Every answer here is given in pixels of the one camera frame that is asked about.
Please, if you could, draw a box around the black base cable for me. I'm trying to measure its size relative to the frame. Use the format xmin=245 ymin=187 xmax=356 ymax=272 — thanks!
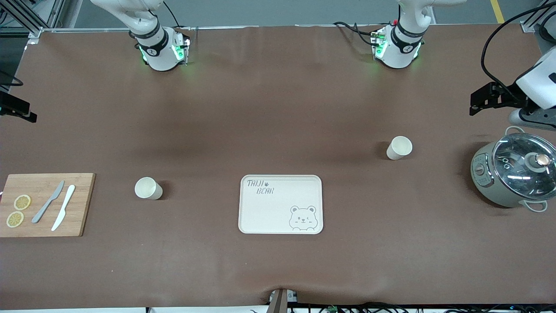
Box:
xmin=162 ymin=0 xmax=192 ymax=32
xmin=333 ymin=21 xmax=392 ymax=47

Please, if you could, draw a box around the grey plastic knife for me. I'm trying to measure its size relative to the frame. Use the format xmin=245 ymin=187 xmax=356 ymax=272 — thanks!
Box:
xmin=31 ymin=180 xmax=65 ymax=224

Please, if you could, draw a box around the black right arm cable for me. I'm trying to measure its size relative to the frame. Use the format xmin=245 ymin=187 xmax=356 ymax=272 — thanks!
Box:
xmin=0 ymin=70 xmax=23 ymax=87

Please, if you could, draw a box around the white plastic cup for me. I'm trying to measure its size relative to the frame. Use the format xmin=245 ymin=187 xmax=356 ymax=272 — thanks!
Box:
xmin=134 ymin=176 xmax=163 ymax=200
xmin=386 ymin=136 xmax=413 ymax=160

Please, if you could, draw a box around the grey electric cooking pot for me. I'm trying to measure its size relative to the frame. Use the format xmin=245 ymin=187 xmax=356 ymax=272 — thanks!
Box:
xmin=470 ymin=126 xmax=556 ymax=213

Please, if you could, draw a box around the bamboo cutting board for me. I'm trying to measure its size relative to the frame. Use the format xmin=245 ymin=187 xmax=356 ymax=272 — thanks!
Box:
xmin=0 ymin=173 xmax=96 ymax=238

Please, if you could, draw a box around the glass pot lid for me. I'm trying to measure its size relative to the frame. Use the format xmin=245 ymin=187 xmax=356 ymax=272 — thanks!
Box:
xmin=492 ymin=133 xmax=556 ymax=200

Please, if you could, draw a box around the aluminium frame profile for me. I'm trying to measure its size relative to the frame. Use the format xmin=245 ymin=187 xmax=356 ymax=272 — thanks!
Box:
xmin=519 ymin=0 xmax=556 ymax=33
xmin=0 ymin=0 xmax=66 ymax=44

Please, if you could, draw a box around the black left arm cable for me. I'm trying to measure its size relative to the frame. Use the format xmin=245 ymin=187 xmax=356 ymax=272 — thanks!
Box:
xmin=481 ymin=3 xmax=556 ymax=95

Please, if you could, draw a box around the cream tray with bear print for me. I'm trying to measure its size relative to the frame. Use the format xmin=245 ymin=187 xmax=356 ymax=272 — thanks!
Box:
xmin=238 ymin=174 xmax=324 ymax=235

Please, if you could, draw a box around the brown table mat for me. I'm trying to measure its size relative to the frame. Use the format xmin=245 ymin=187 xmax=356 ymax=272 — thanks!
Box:
xmin=0 ymin=25 xmax=556 ymax=310

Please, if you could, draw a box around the white plastic knife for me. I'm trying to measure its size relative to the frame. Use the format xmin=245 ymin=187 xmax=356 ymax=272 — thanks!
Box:
xmin=51 ymin=184 xmax=76 ymax=232

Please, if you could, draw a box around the brown camera post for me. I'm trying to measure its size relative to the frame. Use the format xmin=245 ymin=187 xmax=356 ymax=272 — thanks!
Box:
xmin=268 ymin=288 xmax=290 ymax=313

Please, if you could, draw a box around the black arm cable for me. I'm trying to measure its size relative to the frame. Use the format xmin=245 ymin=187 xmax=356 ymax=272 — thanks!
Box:
xmin=481 ymin=3 xmax=556 ymax=95
xmin=0 ymin=70 xmax=23 ymax=87

